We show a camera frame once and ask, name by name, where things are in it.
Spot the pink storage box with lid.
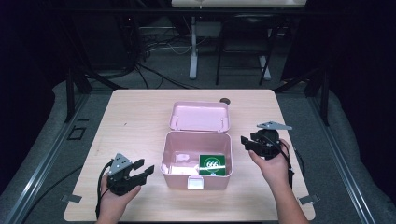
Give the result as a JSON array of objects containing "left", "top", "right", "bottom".
[{"left": 160, "top": 100, "right": 233, "bottom": 190}]

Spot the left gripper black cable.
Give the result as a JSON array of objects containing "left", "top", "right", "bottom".
[{"left": 94, "top": 160, "right": 114, "bottom": 220}]

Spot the person's left hand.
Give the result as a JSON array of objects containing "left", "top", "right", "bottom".
[{"left": 99, "top": 175, "right": 143, "bottom": 219}]

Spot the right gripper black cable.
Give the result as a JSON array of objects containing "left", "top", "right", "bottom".
[{"left": 262, "top": 133, "right": 306, "bottom": 190}]

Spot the black floor cable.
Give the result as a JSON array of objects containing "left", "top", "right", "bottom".
[{"left": 21, "top": 164, "right": 84, "bottom": 224}]

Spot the black chair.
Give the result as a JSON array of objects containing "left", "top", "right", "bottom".
[{"left": 215, "top": 13, "right": 280, "bottom": 87}]

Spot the black frame post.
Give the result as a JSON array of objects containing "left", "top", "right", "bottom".
[
  {"left": 64, "top": 66, "right": 76, "bottom": 123},
  {"left": 319, "top": 69, "right": 331, "bottom": 127}
]

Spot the white desk leg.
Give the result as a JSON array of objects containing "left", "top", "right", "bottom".
[
  {"left": 189, "top": 15, "right": 200, "bottom": 80},
  {"left": 259, "top": 55, "right": 272, "bottom": 81}
]

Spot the aluminium floor rail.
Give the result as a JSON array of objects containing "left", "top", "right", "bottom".
[
  {"left": 307, "top": 95, "right": 378, "bottom": 224},
  {"left": 2, "top": 92, "right": 91, "bottom": 224}
]

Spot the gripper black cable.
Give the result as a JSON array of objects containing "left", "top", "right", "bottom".
[
  {"left": 94, "top": 160, "right": 114, "bottom": 220},
  {"left": 262, "top": 133, "right": 306, "bottom": 190}
]

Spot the person's right hand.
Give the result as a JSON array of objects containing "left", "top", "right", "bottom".
[{"left": 248, "top": 138, "right": 292, "bottom": 189}]

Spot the bundle of floor cables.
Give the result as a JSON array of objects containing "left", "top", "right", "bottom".
[{"left": 136, "top": 27, "right": 194, "bottom": 58}]

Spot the grey metal table bracket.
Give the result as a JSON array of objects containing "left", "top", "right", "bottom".
[
  {"left": 60, "top": 194, "right": 83, "bottom": 204},
  {"left": 298, "top": 193, "right": 321, "bottom": 205}
]

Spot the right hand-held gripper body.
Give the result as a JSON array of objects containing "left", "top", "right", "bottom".
[{"left": 250, "top": 120, "right": 293, "bottom": 161}]

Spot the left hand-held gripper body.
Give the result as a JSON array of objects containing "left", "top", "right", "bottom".
[{"left": 106, "top": 152, "right": 148, "bottom": 197}]

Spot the green card packet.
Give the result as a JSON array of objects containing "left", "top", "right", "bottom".
[{"left": 198, "top": 154, "right": 227, "bottom": 177}]

